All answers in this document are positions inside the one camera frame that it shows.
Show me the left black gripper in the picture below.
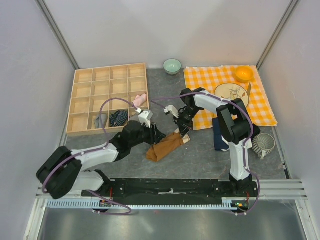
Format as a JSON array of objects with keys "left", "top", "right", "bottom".
[{"left": 129, "top": 120, "right": 166, "bottom": 148}]

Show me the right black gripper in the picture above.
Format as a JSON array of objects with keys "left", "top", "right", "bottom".
[{"left": 173, "top": 106, "right": 201, "bottom": 138}]

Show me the brown underwear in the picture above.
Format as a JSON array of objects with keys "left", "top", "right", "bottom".
[{"left": 146, "top": 129, "right": 191, "bottom": 162}]

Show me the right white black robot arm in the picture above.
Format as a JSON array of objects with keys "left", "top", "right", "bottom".
[{"left": 174, "top": 88, "right": 254, "bottom": 197}]

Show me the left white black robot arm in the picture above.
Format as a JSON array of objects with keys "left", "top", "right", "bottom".
[{"left": 36, "top": 120, "right": 166, "bottom": 200}]

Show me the navy blue underwear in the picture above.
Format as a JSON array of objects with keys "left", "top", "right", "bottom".
[{"left": 212, "top": 118, "right": 230, "bottom": 152}]

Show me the pink rolled cloth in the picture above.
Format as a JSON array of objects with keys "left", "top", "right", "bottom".
[{"left": 132, "top": 93, "right": 147, "bottom": 107}]

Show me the striped dark rolled cloth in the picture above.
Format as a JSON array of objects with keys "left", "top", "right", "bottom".
[{"left": 109, "top": 110, "right": 128, "bottom": 127}]

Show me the beige decorated plate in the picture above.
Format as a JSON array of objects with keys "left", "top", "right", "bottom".
[{"left": 214, "top": 83, "right": 250, "bottom": 107}]

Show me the light grey rolled cloth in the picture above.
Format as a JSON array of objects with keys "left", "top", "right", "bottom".
[{"left": 94, "top": 113, "right": 108, "bottom": 129}]

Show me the teal ceramic bowl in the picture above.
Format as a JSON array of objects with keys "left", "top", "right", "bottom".
[{"left": 163, "top": 58, "right": 182, "bottom": 75}]

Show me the black cloth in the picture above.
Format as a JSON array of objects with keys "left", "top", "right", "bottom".
[{"left": 252, "top": 124, "right": 261, "bottom": 138}]

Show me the gold knife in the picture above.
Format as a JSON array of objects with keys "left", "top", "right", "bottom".
[{"left": 247, "top": 83, "right": 252, "bottom": 98}]

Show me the orange checkered tablecloth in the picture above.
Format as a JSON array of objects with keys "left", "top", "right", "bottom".
[{"left": 184, "top": 65, "right": 278, "bottom": 127}]

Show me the grey ribbed cup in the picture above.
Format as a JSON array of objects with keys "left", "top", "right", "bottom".
[{"left": 252, "top": 133, "right": 276, "bottom": 160}]

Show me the orange bowl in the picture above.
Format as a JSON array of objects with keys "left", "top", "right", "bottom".
[{"left": 234, "top": 65, "right": 254, "bottom": 83}]

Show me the wooden compartment tray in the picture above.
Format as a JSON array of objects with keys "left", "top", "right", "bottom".
[{"left": 66, "top": 63, "right": 149, "bottom": 137}]

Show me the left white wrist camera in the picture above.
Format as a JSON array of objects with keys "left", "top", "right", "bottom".
[{"left": 136, "top": 108, "right": 154, "bottom": 128}]

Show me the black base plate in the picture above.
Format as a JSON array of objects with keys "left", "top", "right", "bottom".
[{"left": 97, "top": 178, "right": 258, "bottom": 206}]

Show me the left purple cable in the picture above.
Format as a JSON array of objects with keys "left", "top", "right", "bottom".
[{"left": 41, "top": 97, "right": 141, "bottom": 216}]

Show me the purple cable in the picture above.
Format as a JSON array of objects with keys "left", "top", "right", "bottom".
[
  {"left": 41, "top": 97, "right": 141, "bottom": 216},
  {"left": 151, "top": 91, "right": 262, "bottom": 216}
]

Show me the grey cable duct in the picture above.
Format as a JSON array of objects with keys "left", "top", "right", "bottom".
[{"left": 46, "top": 199, "right": 245, "bottom": 211}]

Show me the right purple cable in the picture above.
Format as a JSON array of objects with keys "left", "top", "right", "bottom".
[{"left": 151, "top": 91, "right": 262, "bottom": 216}]

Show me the aluminium frame rail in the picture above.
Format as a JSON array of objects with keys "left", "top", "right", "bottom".
[{"left": 35, "top": 179, "right": 308, "bottom": 200}]

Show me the right aluminium corner post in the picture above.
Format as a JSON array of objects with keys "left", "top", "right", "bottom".
[{"left": 256, "top": 0, "right": 301, "bottom": 70}]

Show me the aluminium corner post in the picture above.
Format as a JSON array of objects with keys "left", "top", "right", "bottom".
[
  {"left": 35, "top": 0, "right": 80, "bottom": 70},
  {"left": 256, "top": 0, "right": 301, "bottom": 70}
]

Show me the left aluminium corner post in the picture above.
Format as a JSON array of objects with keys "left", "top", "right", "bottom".
[{"left": 35, "top": 0, "right": 80, "bottom": 70}]

